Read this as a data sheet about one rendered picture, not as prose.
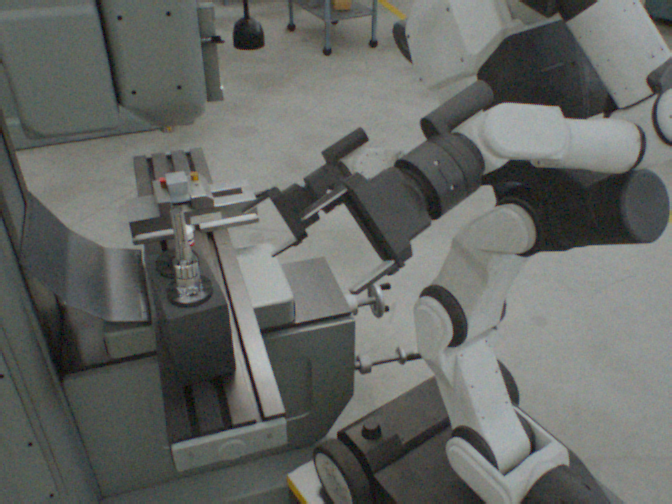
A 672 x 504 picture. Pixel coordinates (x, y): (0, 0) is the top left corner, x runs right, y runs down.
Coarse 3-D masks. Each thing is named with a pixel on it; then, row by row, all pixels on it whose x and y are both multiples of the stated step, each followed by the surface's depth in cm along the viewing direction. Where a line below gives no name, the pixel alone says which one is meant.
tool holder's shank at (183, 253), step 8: (176, 208) 117; (176, 216) 116; (176, 224) 117; (184, 224) 118; (176, 232) 118; (184, 232) 119; (176, 240) 119; (184, 240) 120; (176, 248) 121; (184, 248) 120; (176, 256) 122; (184, 256) 121; (192, 256) 122
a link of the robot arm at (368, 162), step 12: (360, 132) 129; (336, 144) 129; (348, 144) 129; (360, 144) 130; (324, 156) 130; (336, 156) 129; (348, 156) 130; (360, 156) 125; (372, 156) 126; (384, 156) 126; (324, 168) 129; (336, 168) 128; (348, 168) 129; (360, 168) 126; (372, 168) 126; (384, 168) 127
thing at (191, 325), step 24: (168, 264) 133; (168, 288) 127; (216, 288) 129; (168, 312) 123; (192, 312) 123; (216, 312) 126; (168, 336) 128; (192, 336) 126; (216, 336) 129; (192, 360) 130; (216, 360) 133
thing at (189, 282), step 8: (176, 272) 123; (184, 272) 122; (192, 272) 123; (176, 280) 124; (184, 280) 123; (192, 280) 124; (200, 280) 126; (184, 288) 124; (192, 288) 125; (200, 288) 127
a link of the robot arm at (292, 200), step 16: (304, 176) 130; (320, 176) 128; (272, 192) 128; (288, 192) 128; (304, 192) 128; (320, 192) 127; (288, 208) 128; (304, 208) 129; (336, 208) 130; (288, 224) 128; (304, 224) 129
